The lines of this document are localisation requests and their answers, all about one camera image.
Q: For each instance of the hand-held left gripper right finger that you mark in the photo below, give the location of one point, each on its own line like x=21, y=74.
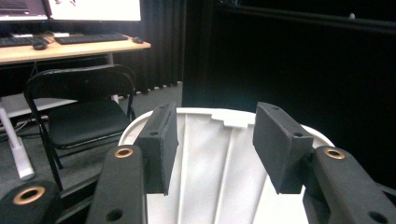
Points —
x=280, y=149

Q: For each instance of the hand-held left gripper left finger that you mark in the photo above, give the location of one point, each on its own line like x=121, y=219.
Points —
x=158, y=149

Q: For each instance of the black curtain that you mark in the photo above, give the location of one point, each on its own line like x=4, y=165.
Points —
x=280, y=77

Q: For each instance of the black folding chair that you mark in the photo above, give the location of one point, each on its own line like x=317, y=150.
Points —
x=84, y=121

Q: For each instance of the white desk leg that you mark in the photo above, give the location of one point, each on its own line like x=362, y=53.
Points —
x=111, y=59

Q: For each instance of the black computer mouse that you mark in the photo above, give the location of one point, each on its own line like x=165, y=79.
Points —
x=137, y=40
x=39, y=46

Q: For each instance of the wooden desk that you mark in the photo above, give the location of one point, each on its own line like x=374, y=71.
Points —
x=77, y=49

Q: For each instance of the black keyboard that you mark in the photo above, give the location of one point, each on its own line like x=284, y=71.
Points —
x=91, y=38
x=18, y=41

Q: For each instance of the white stand leg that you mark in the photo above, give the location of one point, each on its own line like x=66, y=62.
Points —
x=18, y=155

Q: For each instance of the monitor with white screen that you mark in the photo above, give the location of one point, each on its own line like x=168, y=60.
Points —
x=93, y=9

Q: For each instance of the monitor with dim screen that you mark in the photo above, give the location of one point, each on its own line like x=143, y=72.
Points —
x=21, y=7

